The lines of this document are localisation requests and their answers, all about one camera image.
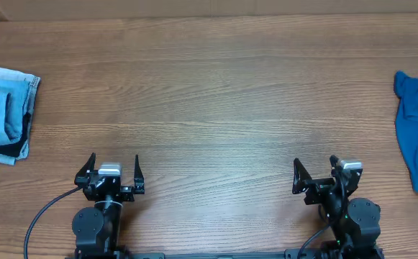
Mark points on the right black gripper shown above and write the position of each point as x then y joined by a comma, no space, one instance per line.
321,184

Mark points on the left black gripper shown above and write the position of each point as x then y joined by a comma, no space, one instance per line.
107,187

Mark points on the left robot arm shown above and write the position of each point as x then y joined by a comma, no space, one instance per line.
97,227

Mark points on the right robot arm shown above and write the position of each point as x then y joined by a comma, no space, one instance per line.
351,225

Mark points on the folded black garment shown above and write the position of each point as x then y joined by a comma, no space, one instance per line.
13,150

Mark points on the folded light blue jeans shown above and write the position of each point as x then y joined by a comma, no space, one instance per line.
18,92

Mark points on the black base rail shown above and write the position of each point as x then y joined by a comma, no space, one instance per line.
286,254

